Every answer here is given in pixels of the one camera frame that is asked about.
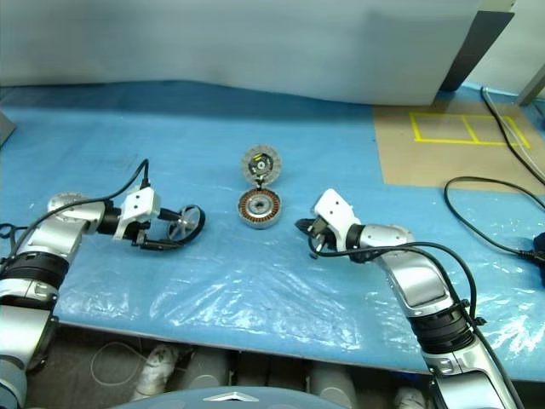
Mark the grey robot torso with emblem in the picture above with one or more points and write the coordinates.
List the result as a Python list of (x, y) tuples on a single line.
[(234, 398)]

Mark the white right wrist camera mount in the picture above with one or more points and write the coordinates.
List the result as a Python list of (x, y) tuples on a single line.
[(336, 213)]

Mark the brown cardboard sheet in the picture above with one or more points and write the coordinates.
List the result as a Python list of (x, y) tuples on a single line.
[(426, 162)]

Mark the grey metal frame leg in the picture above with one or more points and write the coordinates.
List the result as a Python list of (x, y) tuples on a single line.
[(532, 85)]

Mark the black spoked rotor wheel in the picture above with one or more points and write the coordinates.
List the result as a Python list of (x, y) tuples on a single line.
[(189, 221)]

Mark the black power plug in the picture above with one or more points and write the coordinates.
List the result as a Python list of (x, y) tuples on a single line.
[(540, 249)]

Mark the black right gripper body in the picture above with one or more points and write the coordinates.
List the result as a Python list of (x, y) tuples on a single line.
[(323, 234)]

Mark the white shoe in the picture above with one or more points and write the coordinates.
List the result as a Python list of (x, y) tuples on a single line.
[(155, 370), (409, 398)]

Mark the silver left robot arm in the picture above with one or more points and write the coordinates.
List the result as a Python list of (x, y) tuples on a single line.
[(42, 238)]

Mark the blue plastic table cover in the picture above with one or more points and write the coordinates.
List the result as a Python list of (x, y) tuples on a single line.
[(255, 123)]

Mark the white backdrop board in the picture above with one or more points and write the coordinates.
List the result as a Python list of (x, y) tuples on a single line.
[(234, 42)]

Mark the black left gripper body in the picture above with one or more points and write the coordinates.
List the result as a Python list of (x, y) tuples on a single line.
[(142, 234)]

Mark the round silver housing lid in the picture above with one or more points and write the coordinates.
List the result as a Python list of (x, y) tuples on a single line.
[(260, 164)]

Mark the grey metal wedge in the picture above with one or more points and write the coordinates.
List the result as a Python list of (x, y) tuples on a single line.
[(5, 128)]

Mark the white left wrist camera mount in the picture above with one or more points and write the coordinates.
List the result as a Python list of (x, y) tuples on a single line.
[(138, 204)]

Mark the silver motor housing with windings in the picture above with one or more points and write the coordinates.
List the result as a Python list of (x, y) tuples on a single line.
[(259, 209)]

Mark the grey rounded leg shape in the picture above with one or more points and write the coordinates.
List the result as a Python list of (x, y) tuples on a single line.
[(206, 370), (332, 387)]

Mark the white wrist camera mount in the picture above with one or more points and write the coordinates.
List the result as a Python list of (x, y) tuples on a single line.
[(336, 213), (138, 204)]

